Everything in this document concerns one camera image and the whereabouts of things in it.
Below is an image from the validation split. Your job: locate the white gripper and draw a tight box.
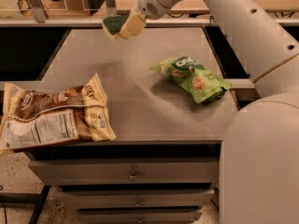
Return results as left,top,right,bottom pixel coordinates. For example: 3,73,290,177
119,0,183,39

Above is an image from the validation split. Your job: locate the green and yellow sponge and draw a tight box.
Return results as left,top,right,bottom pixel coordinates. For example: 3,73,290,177
103,15,128,41

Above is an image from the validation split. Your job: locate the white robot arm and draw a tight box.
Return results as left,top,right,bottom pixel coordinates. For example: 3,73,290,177
132,0,299,224

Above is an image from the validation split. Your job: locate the green chip bag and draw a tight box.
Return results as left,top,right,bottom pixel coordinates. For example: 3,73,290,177
149,56,232,104

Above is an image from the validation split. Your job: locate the brown chip bag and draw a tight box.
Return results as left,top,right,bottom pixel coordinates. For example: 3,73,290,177
0,76,116,153

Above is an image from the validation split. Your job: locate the orange bottle behind plastic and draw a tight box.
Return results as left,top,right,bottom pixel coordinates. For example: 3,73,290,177
17,0,34,18

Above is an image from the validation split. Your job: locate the wooden shelf with metal brackets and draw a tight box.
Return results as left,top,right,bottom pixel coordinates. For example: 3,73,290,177
0,0,299,26

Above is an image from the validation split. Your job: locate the top drawer knob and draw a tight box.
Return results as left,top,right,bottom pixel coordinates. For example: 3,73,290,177
128,172,138,181

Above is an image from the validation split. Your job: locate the drawer knob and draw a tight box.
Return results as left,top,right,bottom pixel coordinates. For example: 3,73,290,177
128,172,138,181
134,201,142,207
136,217,143,224

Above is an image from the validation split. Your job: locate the middle drawer knob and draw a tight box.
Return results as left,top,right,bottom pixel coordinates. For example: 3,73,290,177
134,201,142,207

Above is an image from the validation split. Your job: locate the bottom drawer knob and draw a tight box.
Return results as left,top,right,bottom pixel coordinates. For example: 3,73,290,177
136,217,143,224

